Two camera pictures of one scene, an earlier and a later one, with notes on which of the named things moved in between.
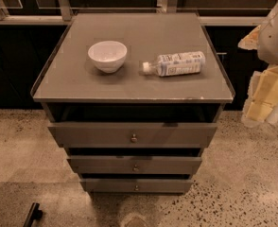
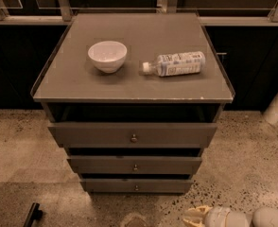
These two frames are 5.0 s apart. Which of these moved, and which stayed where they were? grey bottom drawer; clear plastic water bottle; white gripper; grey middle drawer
Moved: white gripper
Stayed: clear plastic water bottle; grey middle drawer; grey bottom drawer
